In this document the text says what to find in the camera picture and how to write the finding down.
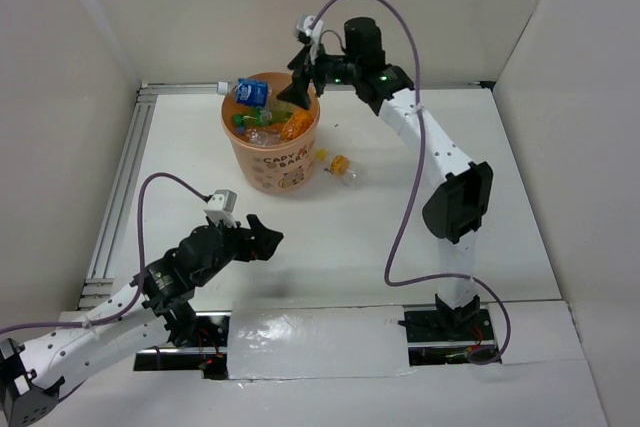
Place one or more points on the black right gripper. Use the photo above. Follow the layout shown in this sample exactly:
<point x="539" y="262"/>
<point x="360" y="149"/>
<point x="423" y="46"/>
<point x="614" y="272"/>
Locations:
<point x="297" y="92"/>

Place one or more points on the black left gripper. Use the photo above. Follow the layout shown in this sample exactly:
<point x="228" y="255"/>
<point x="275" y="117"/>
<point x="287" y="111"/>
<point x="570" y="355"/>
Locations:
<point x="265" y="240"/>

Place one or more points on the green plastic soda bottle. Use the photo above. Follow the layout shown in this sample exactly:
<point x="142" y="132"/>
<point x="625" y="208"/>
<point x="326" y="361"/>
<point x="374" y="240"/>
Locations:
<point x="252" y="117"/>

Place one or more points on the orange juice bottle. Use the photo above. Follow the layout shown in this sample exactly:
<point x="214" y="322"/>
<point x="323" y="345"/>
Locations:
<point x="299" y="122"/>

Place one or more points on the clear bottle blue label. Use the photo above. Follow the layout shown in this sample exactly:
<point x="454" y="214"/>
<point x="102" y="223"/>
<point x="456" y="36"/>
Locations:
<point x="247" y="92"/>

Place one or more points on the clear bottle blue cap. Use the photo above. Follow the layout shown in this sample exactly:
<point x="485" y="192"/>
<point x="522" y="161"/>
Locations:
<point x="263" y="137"/>

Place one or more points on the clear bottle yellow cap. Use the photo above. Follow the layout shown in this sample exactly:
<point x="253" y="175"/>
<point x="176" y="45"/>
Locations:
<point x="338" y="166"/>

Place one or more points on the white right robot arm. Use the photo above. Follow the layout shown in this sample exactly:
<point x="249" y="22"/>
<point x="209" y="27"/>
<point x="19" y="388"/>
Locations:
<point x="461" y="187"/>

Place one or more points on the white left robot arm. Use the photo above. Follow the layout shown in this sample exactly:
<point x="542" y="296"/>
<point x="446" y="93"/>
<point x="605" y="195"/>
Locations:
<point x="153" y="310"/>

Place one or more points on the orange capybara plastic bin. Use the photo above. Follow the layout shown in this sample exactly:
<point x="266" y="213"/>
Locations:
<point x="282" y="167"/>

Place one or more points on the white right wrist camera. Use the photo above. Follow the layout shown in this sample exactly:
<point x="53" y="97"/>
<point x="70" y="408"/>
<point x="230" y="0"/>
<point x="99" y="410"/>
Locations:
<point x="308" y="30"/>

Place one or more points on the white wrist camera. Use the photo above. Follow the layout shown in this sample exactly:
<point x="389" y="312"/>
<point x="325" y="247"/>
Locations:
<point x="219" y="208"/>
<point x="308" y="30"/>

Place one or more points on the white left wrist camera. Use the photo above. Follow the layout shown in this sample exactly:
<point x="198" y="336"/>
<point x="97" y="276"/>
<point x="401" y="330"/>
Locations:
<point x="219" y="208"/>

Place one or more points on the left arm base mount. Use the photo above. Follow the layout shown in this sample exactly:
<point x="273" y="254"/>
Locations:
<point x="204" y="353"/>

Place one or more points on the aluminium frame rail left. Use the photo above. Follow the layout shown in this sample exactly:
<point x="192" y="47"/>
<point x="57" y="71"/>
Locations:
<point x="102" y="268"/>

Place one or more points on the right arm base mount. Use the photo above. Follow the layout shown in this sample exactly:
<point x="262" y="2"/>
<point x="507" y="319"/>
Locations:
<point x="430" y="342"/>

